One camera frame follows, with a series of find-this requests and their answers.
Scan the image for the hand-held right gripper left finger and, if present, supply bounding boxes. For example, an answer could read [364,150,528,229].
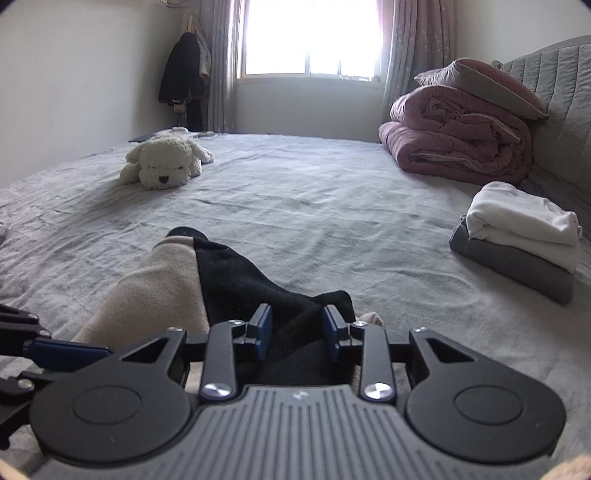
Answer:
[119,303,274,401]

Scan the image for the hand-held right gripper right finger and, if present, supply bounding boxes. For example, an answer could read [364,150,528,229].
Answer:
[321,304,478,402]

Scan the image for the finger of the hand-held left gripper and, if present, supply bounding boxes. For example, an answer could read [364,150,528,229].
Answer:
[0,303,112,370]
[0,373,51,450]

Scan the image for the black and cream sweatshirt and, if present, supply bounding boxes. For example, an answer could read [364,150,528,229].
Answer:
[71,226,384,388]

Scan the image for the hanging dark clothes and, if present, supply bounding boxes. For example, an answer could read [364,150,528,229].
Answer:
[158,18,213,132]

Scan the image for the bed with grey sheet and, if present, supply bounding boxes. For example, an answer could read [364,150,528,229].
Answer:
[0,131,591,480]

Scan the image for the folded grey garment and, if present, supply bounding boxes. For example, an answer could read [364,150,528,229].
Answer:
[449,217,575,305]

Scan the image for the white plush dog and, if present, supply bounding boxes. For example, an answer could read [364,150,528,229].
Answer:
[119,134,215,190]

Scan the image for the folded white garment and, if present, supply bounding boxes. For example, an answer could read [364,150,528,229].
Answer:
[465,181,583,272]

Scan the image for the folded pink quilt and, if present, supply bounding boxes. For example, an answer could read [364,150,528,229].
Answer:
[379,85,534,185]

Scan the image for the grey patterned curtain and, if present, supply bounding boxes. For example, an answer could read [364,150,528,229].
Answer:
[381,0,458,118]
[203,0,250,134]

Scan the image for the window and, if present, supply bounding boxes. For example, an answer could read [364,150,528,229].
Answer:
[238,0,384,81]

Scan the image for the pink and grey pillow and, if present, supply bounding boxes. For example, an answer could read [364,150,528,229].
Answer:
[413,58,550,121]

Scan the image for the grey quilted headboard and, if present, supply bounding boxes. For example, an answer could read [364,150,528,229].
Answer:
[492,37,591,287]

